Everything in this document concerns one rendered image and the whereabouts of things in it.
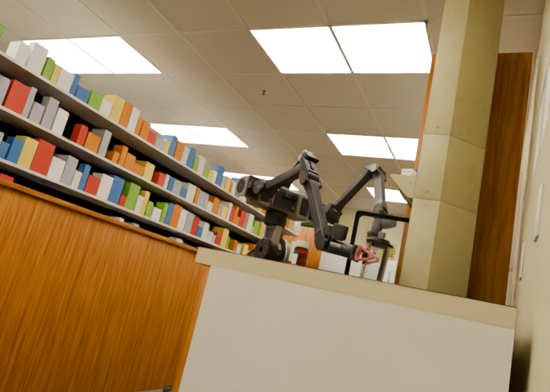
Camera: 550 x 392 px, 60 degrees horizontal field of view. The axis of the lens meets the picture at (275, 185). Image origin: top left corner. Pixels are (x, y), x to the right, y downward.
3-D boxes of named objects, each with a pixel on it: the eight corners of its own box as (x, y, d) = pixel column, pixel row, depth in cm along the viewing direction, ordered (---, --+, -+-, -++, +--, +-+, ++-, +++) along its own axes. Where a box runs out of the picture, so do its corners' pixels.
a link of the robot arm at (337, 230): (329, 250, 211) (314, 246, 207) (335, 226, 212) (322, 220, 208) (347, 255, 201) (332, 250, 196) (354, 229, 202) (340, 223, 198)
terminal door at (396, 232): (405, 302, 222) (418, 219, 232) (340, 288, 233) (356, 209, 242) (405, 302, 223) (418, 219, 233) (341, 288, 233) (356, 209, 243)
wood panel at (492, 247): (502, 335, 211) (532, 55, 244) (502, 335, 208) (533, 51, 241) (390, 311, 233) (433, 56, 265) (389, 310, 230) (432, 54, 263)
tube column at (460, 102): (485, 163, 229) (507, -3, 250) (484, 136, 201) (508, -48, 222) (431, 159, 240) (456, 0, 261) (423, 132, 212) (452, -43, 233)
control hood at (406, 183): (422, 216, 233) (426, 196, 235) (412, 197, 205) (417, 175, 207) (398, 214, 238) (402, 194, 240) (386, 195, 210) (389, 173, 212)
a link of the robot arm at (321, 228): (313, 182, 237) (296, 175, 231) (321, 175, 234) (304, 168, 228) (331, 256, 210) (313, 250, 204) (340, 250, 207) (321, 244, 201)
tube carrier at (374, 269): (382, 299, 193) (395, 247, 197) (376, 297, 184) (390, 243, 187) (357, 290, 198) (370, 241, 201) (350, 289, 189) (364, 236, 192)
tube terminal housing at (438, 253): (464, 326, 211) (485, 163, 229) (460, 322, 183) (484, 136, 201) (407, 313, 222) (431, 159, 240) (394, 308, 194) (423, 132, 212)
